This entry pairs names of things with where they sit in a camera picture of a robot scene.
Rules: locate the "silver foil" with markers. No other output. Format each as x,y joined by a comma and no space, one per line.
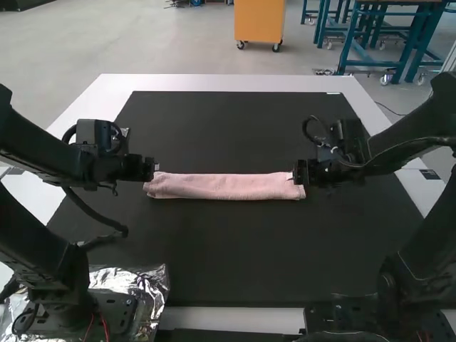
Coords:
142,285

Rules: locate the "aluminium frame post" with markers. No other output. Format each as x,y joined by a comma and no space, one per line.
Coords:
450,60

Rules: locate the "pale towel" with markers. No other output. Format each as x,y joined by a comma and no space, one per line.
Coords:
228,185

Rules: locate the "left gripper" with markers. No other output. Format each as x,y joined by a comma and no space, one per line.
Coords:
137,169

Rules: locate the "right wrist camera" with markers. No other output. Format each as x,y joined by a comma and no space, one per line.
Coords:
351,139

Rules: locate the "black mat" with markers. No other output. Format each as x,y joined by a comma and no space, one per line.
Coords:
228,124

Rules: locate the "yellow wheeled cabinet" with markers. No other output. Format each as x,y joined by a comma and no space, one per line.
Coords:
258,21

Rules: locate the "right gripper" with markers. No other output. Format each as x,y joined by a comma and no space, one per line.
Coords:
317,172

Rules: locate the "blue metal frame trolley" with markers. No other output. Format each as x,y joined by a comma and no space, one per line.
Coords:
409,39
322,21

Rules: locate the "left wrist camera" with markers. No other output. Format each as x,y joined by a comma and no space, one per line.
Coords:
96,135

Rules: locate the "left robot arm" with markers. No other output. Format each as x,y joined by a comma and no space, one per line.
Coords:
42,153

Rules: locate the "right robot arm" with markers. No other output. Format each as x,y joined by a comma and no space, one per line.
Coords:
409,142

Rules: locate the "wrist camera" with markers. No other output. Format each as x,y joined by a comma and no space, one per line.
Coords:
96,135
351,139

